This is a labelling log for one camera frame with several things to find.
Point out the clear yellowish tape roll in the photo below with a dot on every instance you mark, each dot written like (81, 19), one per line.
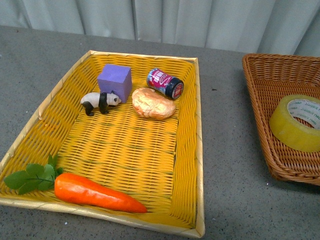
(296, 122)

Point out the yellow woven basket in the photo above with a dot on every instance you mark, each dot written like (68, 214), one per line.
(157, 162)

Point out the brown wicker basket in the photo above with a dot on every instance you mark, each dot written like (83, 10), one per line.
(270, 77)

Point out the toy bread loaf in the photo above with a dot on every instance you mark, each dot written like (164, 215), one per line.
(149, 104)

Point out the small drink can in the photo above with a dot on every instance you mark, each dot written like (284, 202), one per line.
(168, 85)

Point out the toy panda figure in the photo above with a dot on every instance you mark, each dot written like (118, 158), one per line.
(102, 100)

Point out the purple foam block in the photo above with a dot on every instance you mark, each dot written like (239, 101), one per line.
(117, 79)

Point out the orange toy carrot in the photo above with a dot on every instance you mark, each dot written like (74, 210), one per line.
(70, 187)

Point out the grey curtain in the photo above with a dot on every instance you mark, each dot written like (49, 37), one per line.
(290, 27)

